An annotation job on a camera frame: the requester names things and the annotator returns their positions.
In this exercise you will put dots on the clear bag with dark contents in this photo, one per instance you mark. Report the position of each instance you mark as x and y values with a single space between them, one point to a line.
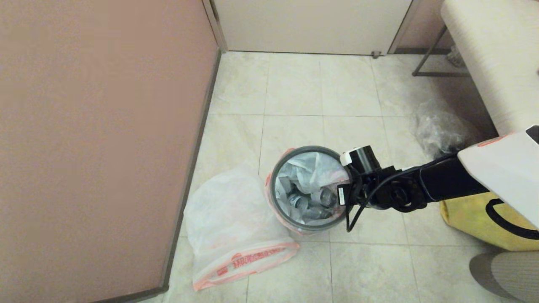
438 126

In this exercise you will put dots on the white plastic bag liner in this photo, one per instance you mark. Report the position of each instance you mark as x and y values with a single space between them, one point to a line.
227 219

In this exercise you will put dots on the clear plastic bottle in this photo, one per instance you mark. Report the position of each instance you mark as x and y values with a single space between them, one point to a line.
326 197
318 213
299 204

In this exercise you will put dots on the yellow fabric bag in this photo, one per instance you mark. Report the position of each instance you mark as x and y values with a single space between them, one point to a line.
467 219

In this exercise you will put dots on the dark grey baseboard strip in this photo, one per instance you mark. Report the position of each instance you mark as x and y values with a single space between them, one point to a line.
192 168

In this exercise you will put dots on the dark metal table frame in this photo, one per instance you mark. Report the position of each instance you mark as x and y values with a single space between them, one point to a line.
440 74

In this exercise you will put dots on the white door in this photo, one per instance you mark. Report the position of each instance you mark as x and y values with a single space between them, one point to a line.
311 25

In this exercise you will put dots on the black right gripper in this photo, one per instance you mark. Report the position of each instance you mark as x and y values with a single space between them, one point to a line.
356 191

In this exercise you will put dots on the grey door frame post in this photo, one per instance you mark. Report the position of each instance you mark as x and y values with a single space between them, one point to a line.
404 25
214 25

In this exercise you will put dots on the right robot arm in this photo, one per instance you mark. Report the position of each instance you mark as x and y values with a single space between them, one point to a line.
505 176

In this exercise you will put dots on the grey ribbed round pad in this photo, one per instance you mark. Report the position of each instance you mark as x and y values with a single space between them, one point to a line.
513 273

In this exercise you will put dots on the white bag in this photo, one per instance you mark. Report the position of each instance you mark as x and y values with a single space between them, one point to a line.
309 172

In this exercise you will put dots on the small clear plastic wrapper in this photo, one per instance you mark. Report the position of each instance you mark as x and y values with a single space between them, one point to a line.
454 56

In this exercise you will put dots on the black round trash bin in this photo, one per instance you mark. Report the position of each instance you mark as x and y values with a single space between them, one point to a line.
281 210

